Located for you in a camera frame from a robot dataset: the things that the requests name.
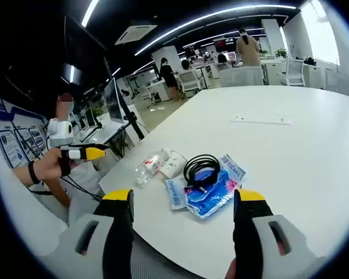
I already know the white inset socket strip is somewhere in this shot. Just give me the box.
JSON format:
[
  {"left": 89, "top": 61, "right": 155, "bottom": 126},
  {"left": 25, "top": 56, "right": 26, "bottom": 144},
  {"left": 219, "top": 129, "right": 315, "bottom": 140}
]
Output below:
[{"left": 229, "top": 115, "right": 292, "bottom": 126}]

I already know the clear plastic bottle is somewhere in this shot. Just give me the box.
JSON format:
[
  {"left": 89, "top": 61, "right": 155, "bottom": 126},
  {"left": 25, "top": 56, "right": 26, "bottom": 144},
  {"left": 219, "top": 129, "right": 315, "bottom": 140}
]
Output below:
[{"left": 134, "top": 148, "right": 172, "bottom": 187}]

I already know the computer monitor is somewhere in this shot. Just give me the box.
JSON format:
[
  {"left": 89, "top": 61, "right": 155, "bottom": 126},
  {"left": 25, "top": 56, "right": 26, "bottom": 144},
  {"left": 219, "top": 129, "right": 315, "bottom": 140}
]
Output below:
[{"left": 104, "top": 77, "right": 126, "bottom": 123}]

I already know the person's left hand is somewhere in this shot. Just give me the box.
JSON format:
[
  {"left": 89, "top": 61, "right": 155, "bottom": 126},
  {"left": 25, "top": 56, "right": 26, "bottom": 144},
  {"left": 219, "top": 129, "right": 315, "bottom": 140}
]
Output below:
[{"left": 34, "top": 146, "right": 77, "bottom": 178}]

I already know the ceiling air conditioner vent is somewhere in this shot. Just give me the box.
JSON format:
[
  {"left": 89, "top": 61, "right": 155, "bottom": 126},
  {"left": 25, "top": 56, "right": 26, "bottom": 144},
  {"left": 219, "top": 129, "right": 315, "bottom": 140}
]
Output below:
[{"left": 114, "top": 24, "right": 158, "bottom": 46}]

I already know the person's right hand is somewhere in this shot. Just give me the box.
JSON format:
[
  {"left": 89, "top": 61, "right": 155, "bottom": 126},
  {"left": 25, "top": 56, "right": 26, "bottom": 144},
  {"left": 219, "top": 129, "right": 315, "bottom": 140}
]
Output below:
[{"left": 225, "top": 257, "right": 237, "bottom": 279}]

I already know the white tabletop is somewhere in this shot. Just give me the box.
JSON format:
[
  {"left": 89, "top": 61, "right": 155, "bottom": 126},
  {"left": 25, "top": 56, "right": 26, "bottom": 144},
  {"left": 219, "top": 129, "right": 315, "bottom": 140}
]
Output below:
[{"left": 98, "top": 84, "right": 349, "bottom": 279}]

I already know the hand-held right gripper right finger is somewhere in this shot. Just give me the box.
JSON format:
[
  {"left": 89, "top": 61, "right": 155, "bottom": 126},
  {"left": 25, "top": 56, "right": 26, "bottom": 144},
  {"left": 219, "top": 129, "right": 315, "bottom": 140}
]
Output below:
[{"left": 232, "top": 188, "right": 328, "bottom": 279}]

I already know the black wristband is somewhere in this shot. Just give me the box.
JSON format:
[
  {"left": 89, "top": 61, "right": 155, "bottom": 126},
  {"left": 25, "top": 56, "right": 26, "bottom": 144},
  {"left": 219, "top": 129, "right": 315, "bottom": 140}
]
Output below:
[{"left": 27, "top": 160, "right": 41, "bottom": 185}]

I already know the white office chair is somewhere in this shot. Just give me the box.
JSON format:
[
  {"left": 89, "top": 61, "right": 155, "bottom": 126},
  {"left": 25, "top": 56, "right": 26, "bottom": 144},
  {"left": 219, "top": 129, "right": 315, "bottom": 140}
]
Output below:
[
  {"left": 283, "top": 57, "right": 307, "bottom": 87},
  {"left": 177, "top": 70, "right": 203, "bottom": 98},
  {"left": 220, "top": 65, "right": 265, "bottom": 87}
]

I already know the blue wall poster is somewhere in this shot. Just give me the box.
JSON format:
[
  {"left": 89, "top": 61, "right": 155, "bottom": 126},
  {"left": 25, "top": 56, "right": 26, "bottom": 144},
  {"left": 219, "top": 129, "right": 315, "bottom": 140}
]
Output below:
[{"left": 0, "top": 98, "right": 49, "bottom": 170}]

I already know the white tissue packet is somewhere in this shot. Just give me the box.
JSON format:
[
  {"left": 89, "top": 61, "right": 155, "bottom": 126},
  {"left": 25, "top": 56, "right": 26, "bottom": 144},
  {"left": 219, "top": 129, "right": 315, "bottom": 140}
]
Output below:
[{"left": 158, "top": 149, "right": 188, "bottom": 179}]

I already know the small blue tissue packet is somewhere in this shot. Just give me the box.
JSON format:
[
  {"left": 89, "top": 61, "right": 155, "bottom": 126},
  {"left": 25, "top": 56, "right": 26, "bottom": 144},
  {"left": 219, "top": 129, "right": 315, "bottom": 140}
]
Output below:
[{"left": 163, "top": 178, "right": 189, "bottom": 212}]

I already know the blue printed packet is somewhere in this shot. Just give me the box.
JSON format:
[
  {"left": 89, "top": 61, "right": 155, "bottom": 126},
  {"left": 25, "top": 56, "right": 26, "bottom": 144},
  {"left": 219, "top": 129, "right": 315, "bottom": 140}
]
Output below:
[{"left": 220, "top": 153, "right": 247, "bottom": 183}]

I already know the blue plastic bag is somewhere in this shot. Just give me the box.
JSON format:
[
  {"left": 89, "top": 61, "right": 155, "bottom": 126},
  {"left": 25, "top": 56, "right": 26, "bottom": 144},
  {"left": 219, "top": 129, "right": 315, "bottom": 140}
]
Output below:
[{"left": 185, "top": 167, "right": 243, "bottom": 220}]

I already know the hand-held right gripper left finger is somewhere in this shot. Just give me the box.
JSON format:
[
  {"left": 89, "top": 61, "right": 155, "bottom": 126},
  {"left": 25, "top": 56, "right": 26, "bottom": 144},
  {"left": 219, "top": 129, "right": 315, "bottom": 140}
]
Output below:
[{"left": 41, "top": 188, "right": 135, "bottom": 279}]

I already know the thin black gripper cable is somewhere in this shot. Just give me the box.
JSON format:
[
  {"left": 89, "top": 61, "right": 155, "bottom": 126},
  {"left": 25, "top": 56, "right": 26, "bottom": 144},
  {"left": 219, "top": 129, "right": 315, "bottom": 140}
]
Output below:
[{"left": 28, "top": 174, "right": 103, "bottom": 203}]

